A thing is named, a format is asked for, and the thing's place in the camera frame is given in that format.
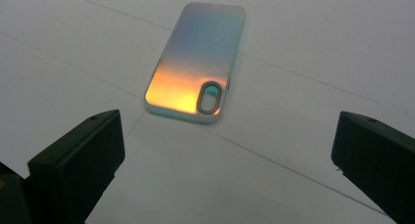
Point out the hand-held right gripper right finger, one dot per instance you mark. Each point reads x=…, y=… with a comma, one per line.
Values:
x=375, y=152

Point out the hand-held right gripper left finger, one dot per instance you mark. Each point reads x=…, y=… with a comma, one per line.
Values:
x=78, y=158

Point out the iridescent phone case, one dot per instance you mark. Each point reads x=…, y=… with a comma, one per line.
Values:
x=195, y=61

